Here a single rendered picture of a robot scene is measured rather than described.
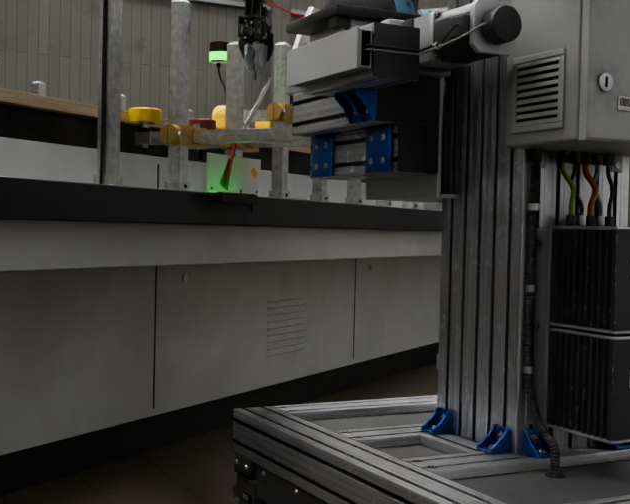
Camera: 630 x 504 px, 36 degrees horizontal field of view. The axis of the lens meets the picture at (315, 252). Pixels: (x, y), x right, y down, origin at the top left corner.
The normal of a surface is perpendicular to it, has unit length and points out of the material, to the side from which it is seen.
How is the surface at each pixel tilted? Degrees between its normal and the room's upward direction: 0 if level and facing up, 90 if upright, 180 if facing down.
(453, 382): 90
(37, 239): 90
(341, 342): 90
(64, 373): 90
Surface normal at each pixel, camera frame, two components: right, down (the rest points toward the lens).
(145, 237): 0.89, 0.04
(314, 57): -0.89, -0.01
